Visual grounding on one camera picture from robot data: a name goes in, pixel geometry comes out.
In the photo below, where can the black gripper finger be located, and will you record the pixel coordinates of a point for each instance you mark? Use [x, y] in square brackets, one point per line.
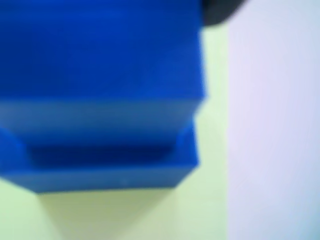
[220, 11]

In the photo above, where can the medium blue cube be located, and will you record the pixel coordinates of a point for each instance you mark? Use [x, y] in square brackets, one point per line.
[100, 50]

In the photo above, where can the large blue cube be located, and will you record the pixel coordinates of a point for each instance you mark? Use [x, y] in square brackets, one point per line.
[112, 177]

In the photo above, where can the green paper square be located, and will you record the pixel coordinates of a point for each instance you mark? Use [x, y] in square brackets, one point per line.
[207, 175]

